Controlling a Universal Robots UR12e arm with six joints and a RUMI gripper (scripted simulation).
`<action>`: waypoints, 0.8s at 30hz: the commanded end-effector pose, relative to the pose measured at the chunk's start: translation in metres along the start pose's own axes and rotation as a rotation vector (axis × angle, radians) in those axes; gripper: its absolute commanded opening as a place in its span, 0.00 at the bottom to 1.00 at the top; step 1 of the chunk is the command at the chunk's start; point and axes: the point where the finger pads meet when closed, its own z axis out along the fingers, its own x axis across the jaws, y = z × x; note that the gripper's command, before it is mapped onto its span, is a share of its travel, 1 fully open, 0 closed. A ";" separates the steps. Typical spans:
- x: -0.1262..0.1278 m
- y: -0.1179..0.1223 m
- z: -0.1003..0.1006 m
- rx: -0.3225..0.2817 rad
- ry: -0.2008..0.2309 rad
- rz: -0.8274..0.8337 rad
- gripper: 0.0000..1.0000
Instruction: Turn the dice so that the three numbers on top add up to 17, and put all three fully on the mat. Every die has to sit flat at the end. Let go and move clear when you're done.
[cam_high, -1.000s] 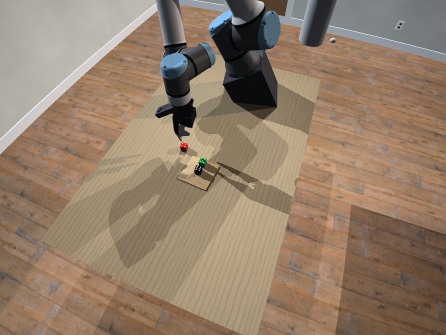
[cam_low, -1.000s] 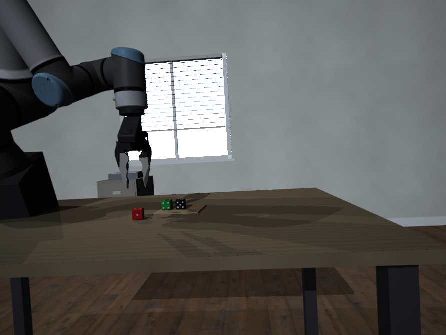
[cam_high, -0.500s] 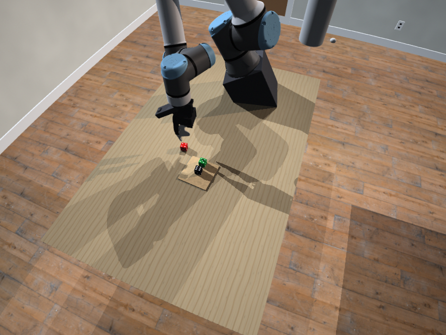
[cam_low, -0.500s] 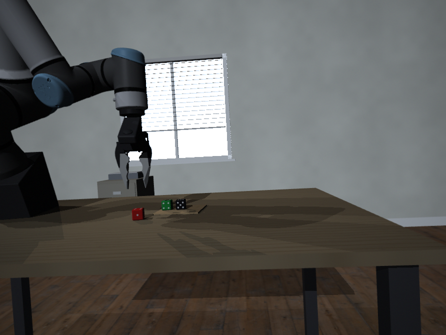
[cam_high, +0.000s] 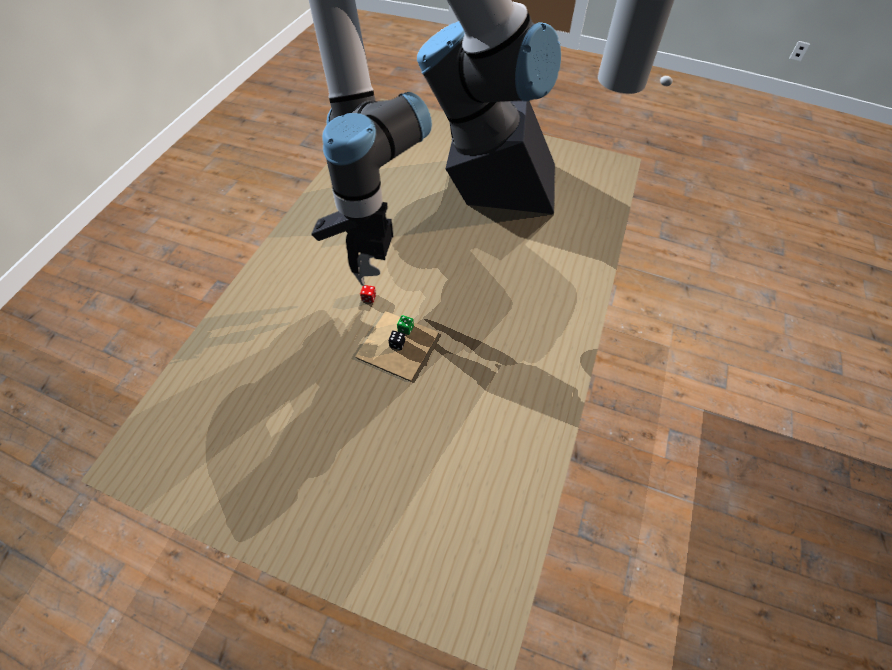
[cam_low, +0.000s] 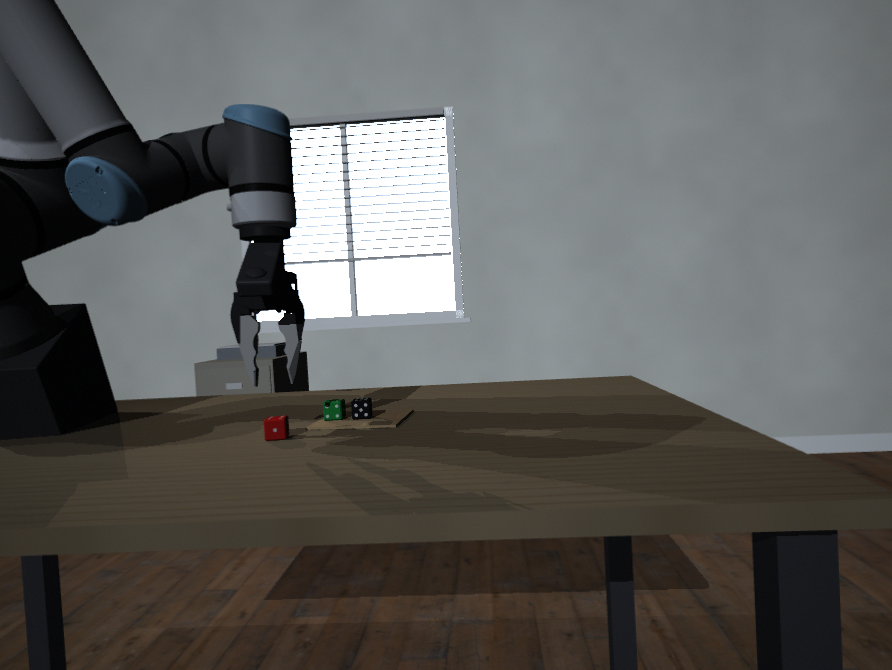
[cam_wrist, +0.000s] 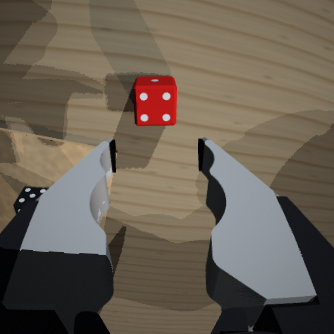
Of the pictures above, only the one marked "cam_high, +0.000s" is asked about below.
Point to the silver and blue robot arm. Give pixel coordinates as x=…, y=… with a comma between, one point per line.
x=522, y=64

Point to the green die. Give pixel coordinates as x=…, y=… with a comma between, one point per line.
x=405, y=324

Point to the black die with white pips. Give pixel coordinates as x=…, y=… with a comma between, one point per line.
x=397, y=340

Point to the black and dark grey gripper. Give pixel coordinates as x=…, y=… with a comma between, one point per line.
x=371, y=233

